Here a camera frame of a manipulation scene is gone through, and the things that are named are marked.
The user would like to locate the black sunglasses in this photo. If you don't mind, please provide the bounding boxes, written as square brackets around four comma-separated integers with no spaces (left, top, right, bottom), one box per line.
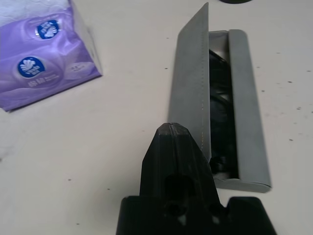
[207,47,240,179]

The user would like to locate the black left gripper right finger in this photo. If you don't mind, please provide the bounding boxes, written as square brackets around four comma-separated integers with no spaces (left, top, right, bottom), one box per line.
[172,123,223,211]

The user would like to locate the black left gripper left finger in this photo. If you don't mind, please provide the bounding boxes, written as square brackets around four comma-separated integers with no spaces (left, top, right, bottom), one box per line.
[138,122,182,198]

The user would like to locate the black plastic cup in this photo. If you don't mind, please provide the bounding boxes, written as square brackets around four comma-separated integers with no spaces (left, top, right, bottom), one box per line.
[219,0,255,5]

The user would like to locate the grey glasses case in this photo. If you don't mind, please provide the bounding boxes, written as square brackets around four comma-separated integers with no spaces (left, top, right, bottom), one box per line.
[167,2,272,194]

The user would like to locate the purple tissue pack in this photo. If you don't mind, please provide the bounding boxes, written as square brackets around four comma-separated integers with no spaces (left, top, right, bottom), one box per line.
[0,0,103,112]

